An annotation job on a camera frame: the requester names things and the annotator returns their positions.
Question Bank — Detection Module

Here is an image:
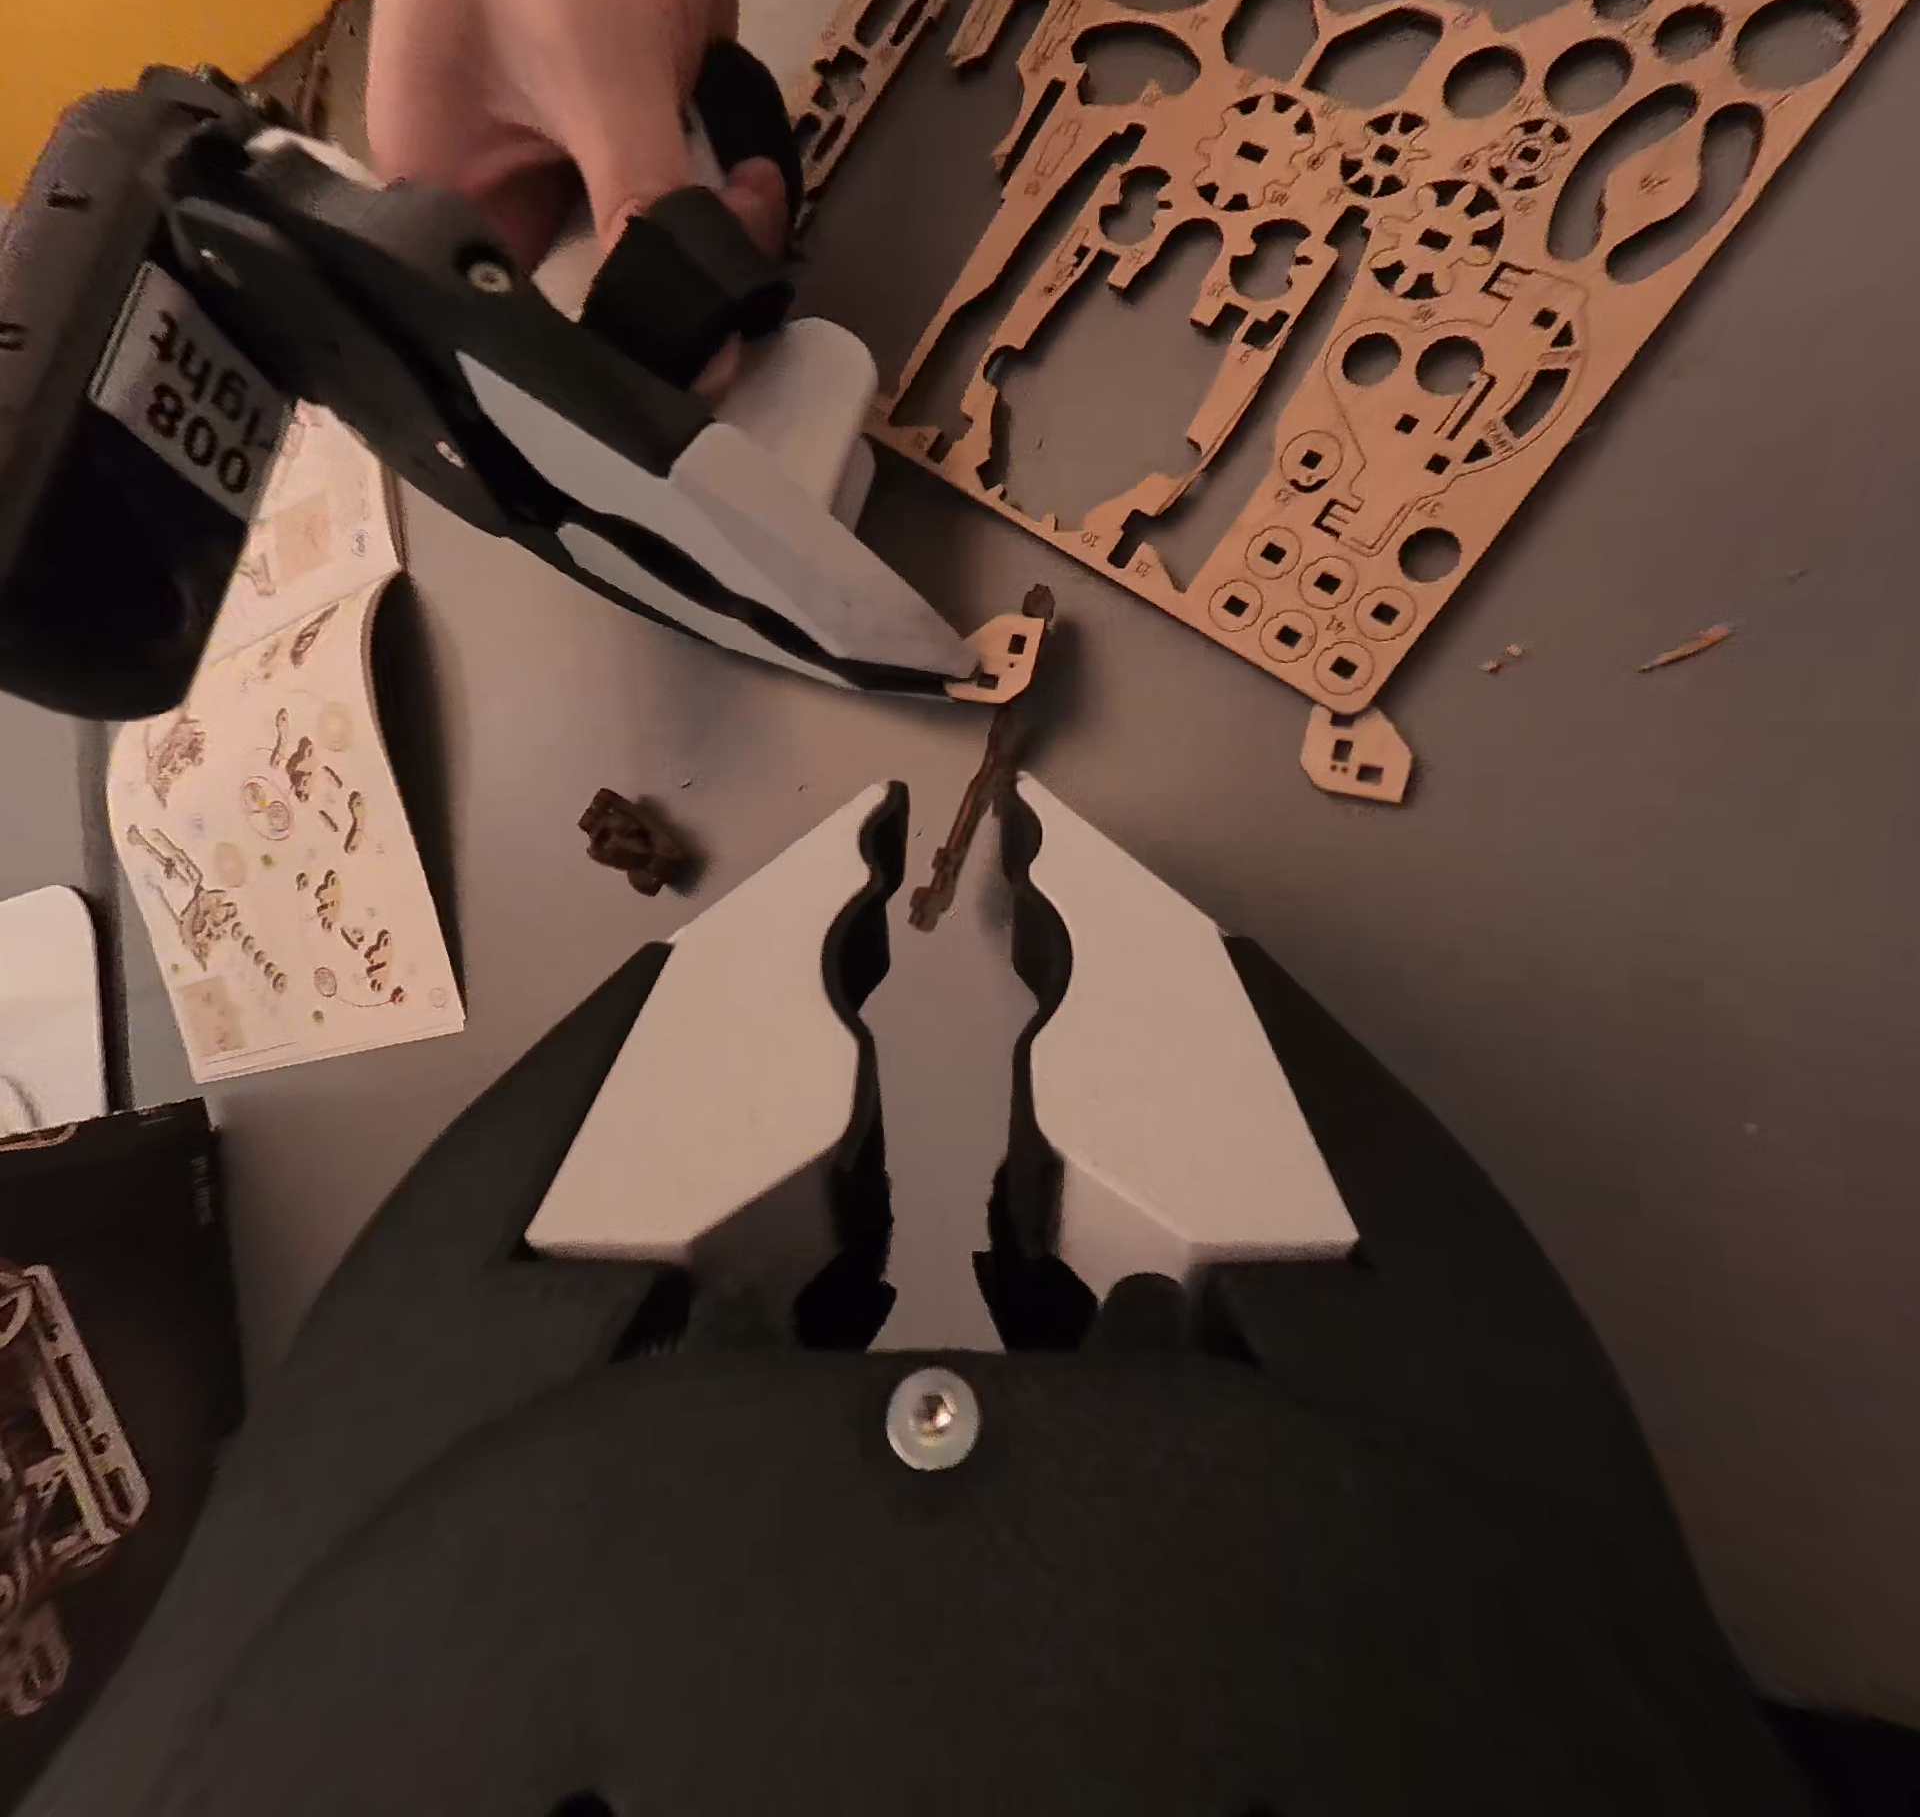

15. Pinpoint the person's right hand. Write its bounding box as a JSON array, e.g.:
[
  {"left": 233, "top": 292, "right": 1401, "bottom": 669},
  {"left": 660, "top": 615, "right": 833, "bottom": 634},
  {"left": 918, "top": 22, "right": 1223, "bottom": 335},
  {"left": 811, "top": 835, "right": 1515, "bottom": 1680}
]
[{"left": 364, "top": 0, "right": 793, "bottom": 281}]

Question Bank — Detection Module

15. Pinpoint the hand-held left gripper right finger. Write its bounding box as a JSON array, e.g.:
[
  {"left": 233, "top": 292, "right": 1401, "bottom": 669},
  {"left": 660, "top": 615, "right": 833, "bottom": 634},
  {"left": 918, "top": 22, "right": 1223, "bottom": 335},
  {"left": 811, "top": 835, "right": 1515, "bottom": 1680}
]
[{"left": 983, "top": 774, "right": 1361, "bottom": 1275}]

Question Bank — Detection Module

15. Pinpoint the narrow laser-cut plywood sheet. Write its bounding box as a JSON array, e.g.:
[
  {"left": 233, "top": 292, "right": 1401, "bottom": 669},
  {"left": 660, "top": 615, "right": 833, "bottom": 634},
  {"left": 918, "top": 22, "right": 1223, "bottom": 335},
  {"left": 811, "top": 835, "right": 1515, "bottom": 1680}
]
[{"left": 772, "top": 0, "right": 951, "bottom": 236}]

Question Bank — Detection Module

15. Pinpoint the long notched wooden part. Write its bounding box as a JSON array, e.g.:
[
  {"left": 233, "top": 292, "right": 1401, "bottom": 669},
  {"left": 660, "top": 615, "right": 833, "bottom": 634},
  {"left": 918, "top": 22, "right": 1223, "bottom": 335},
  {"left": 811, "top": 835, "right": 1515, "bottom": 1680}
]
[{"left": 904, "top": 582, "right": 1062, "bottom": 938}]

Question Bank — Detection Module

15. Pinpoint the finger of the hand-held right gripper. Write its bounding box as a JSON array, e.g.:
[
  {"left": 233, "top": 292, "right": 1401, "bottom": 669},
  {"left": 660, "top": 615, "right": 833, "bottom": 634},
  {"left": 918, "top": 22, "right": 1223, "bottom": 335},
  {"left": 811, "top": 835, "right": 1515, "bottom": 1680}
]
[
  {"left": 553, "top": 516, "right": 962, "bottom": 703},
  {"left": 455, "top": 348, "right": 980, "bottom": 683}
]

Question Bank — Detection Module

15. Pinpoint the white rounded-corner object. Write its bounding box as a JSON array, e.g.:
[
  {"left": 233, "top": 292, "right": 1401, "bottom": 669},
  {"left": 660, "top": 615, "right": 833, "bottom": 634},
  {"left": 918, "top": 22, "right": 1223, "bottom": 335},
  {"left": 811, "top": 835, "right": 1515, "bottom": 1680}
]
[{"left": 0, "top": 884, "right": 116, "bottom": 1122}]

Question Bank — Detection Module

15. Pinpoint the small house-shaped wooden part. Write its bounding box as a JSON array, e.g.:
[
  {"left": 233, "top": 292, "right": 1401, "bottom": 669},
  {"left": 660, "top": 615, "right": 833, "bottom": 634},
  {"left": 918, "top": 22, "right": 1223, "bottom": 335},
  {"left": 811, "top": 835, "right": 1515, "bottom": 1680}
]
[
  {"left": 1303, "top": 707, "right": 1416, "bottom": 809},
  {"left": 944, "top": 614, "right": 1052, "bottom": 710}
]

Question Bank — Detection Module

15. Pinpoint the large laser-cut plywood sheet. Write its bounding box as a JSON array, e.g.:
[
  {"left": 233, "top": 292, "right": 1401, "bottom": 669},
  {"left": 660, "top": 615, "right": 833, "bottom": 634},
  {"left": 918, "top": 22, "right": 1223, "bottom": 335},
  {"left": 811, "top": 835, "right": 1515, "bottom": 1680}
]
[{"left": 872, "top": 0, "right": 1920, "bottom": 719}]

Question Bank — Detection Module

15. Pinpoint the dark brown wooden assembly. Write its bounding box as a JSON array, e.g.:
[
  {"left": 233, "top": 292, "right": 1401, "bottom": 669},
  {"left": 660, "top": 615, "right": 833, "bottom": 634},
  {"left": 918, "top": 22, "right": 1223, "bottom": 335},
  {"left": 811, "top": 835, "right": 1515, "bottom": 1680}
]
[{"left": 579, "top": 790, "right": 701, "bottom": 899}]

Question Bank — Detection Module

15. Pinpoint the illustrated instruction booklet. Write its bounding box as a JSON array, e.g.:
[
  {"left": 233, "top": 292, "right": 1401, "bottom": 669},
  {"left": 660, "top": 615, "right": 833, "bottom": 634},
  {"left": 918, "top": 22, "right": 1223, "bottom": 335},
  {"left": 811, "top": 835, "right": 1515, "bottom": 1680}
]
[{"left": 106, "top": 401, "right": 470, "bottom": 1086}]

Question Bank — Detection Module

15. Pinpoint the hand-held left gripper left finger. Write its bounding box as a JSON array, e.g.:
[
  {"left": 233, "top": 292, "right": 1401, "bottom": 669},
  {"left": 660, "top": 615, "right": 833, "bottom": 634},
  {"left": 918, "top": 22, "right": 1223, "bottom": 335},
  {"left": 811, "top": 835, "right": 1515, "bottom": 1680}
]
[{"left": 525, "top": 780, "right": 914, "bottom": 1266}]

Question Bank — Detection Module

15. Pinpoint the black model kit box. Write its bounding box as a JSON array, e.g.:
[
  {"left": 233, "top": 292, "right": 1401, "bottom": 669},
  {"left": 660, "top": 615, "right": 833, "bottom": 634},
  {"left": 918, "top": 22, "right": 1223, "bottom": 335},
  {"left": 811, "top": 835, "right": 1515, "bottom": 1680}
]
[{"left": 0, "top": 1098, "right": 252, "bottom": 1759}]

